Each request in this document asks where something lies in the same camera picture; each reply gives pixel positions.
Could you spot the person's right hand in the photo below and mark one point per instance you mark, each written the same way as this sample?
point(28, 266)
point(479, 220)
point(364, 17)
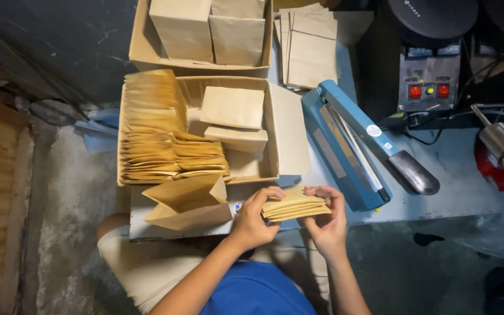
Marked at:
point(333, 227)

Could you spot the person's left hand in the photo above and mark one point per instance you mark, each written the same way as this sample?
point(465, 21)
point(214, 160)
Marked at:
point(247, 225)

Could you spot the small bundle of kraft pouches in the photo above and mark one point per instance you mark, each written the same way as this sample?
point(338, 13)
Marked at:
point(295, 205)

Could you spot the open empty kraft paper bag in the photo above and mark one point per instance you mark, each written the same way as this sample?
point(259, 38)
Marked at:
point(186, 205)

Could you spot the person's blue shirt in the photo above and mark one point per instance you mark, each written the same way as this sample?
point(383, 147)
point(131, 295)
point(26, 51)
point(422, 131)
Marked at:
point(256, 291)

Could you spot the blue impulse heat sealer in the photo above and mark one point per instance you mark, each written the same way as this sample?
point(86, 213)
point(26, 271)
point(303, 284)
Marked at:
point(348, 144)

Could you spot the cardboard box with long flap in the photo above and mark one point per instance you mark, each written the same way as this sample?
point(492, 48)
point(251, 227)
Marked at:
point(274, 144)

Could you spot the small black scrap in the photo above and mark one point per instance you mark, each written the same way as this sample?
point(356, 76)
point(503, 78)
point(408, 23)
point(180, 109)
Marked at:
point(427, 239)

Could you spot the person's beige shorts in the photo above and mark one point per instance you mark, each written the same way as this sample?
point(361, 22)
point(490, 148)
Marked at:
point(155, 267)

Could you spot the row of flat kraft pouches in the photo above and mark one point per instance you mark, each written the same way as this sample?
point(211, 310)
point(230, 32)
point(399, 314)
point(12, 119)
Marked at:
point(155, 131)

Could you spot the red machine base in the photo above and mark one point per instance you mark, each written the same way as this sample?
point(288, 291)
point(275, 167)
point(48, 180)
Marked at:
point(495, 175)

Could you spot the blue plastic sheet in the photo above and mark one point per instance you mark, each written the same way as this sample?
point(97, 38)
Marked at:
point(99, 129)

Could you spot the grey control box red switches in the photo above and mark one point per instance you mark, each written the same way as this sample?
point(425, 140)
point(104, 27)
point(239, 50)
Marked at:
point(428, 76)

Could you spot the black shoe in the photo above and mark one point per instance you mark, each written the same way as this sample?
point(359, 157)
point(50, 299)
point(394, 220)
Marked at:
point(502, 288)

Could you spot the pile of flat kraft bags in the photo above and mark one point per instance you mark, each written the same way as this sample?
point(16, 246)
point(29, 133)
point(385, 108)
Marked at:
point(309, 48)

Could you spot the tall filled kraft paper bag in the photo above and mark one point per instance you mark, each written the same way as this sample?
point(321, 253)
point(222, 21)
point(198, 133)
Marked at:
point(237, 37)
point(183, 28)

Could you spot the deep cardboard box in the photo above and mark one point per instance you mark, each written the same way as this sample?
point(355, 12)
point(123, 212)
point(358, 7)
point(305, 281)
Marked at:
point(145, 48)

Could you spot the black round machine lid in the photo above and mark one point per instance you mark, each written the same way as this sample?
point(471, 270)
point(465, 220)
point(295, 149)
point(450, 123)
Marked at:
point(431, 17)

